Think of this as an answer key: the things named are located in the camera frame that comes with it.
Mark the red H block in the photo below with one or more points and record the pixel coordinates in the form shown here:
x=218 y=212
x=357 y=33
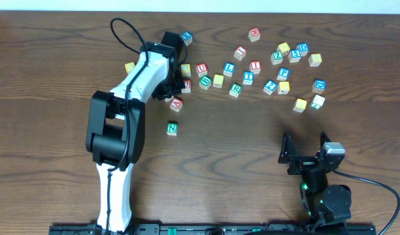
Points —
x=254 y=34

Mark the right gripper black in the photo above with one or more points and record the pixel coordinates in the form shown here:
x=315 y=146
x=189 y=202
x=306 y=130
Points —
x=304 y=164

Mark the yellow block lower right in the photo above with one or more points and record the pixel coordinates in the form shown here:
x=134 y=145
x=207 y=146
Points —
x=300 y=105

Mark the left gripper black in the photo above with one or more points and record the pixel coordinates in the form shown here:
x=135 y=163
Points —
x=171 y=86

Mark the blue D block upper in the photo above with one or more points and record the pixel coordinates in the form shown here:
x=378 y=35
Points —
x=303 y=49

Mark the blue 5 block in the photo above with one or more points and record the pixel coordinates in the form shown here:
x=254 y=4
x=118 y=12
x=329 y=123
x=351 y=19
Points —
x=294 y=56

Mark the green R block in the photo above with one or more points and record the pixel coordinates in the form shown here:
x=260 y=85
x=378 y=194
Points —
x=235 y=90

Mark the yellow block far left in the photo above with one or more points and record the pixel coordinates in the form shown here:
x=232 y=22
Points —
x=129 y=67

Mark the yellow block top right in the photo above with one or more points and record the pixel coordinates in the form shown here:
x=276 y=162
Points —
x=283 y=48

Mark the red u block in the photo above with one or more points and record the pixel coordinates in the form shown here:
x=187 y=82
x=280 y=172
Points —
x=201 y=69
x=187 y=86

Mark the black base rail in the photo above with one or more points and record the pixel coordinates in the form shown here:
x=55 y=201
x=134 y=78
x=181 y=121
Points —
x=156 y=229

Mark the green N block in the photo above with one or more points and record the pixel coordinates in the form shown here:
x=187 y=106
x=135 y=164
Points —
x=172 y=129

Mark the blue d block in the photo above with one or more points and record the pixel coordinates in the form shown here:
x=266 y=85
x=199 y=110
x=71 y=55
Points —
x=303 y=49
x=319 y=86

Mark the blue P block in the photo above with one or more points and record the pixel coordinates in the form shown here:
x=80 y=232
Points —
x=283 y=74

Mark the yellow block centre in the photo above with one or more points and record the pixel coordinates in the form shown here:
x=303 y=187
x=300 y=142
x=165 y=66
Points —
x=186 y=70

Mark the green B block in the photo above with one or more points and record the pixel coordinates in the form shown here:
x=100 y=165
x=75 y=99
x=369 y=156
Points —
x=205 y=82

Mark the blue 2 block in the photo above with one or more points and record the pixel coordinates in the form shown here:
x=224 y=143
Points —
x=270 y=87

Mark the red i block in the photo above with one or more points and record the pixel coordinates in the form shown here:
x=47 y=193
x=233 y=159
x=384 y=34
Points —
x=240 y=53
x=255 y=67

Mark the yellow block beside B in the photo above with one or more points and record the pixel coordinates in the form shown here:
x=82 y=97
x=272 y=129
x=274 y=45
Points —
x=218 y=80

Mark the yellow block beside 2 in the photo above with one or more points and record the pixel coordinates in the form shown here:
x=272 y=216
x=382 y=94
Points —
x=283 y=87

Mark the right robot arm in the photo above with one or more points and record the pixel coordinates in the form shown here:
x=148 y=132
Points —
x=327 y=205

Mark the blue X block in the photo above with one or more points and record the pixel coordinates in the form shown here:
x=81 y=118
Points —
x=187 y=37

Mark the blue T block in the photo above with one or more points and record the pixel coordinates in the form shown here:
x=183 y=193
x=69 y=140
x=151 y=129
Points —
x=248 y=78

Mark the blue D block lower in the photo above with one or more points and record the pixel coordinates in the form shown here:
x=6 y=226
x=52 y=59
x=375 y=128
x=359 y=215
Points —
x=319 y=86

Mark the red E block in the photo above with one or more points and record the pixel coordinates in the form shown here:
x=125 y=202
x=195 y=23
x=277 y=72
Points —
x=169 y=99

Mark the red A block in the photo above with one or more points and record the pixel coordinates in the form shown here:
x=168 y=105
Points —
x=176 y=104

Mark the yellow block far right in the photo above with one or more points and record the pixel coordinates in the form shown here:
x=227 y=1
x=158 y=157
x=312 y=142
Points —
x=315 y=60

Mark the red I block lower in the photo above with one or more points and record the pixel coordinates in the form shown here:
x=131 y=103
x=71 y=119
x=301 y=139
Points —
x=255 y=67

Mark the white green Z block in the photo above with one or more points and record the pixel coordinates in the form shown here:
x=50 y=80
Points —
x=317 y=102

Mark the red I block upper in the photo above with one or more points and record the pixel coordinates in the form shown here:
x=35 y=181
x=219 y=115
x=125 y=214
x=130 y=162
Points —
x=240 y=53

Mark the blue L block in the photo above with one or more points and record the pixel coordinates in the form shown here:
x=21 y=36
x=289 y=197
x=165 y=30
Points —
x=228 y=69

